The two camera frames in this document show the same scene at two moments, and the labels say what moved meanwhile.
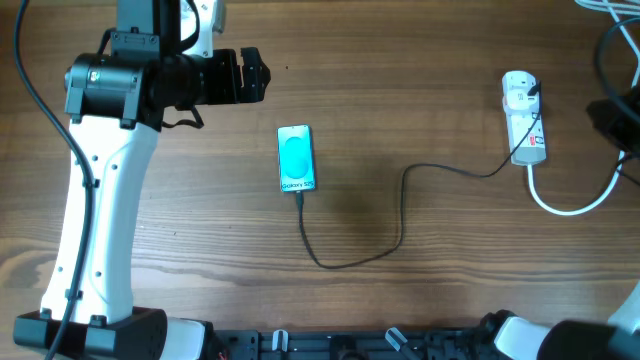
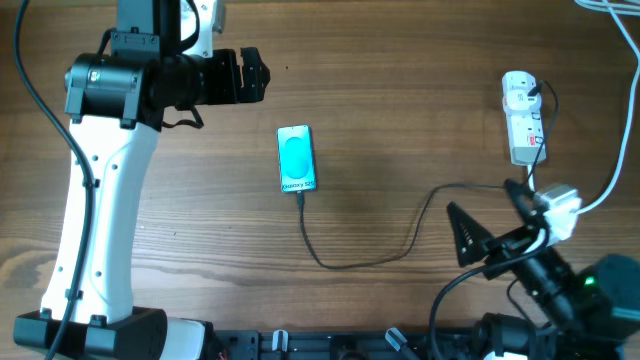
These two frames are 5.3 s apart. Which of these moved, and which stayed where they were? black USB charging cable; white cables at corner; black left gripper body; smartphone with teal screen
Moved: black USB charging cable
Stayed: black left gripper body; smartphone with teal screen; white cables at corner
